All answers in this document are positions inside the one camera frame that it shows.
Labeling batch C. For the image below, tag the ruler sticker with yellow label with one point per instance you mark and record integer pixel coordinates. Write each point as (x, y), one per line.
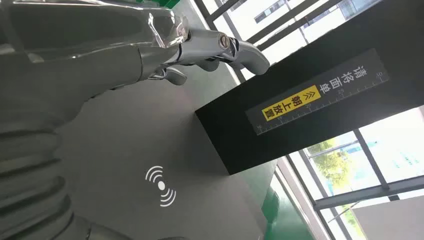
(318, 92)

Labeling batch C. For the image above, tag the black inbound scanning machine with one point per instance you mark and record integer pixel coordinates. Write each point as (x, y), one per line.
(232, 139)

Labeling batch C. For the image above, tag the grey flat board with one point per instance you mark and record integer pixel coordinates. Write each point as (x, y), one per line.
(391, 222)

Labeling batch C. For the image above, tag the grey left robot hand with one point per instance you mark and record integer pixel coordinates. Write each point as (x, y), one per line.
(82, 39)

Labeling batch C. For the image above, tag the green tree outside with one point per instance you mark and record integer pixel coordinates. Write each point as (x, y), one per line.
(331, 165)

